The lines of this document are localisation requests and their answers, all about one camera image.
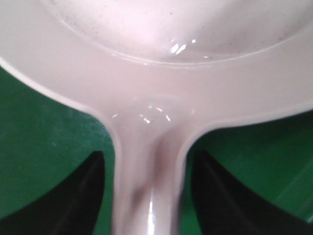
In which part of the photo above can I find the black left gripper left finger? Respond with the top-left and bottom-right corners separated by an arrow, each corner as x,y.
0,151 -> 105,235

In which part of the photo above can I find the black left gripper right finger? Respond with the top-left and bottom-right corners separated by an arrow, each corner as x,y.
193,151 -> 313,235

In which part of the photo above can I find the beige plastic dustpan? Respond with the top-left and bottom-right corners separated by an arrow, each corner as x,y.
0,0 -> 313,235

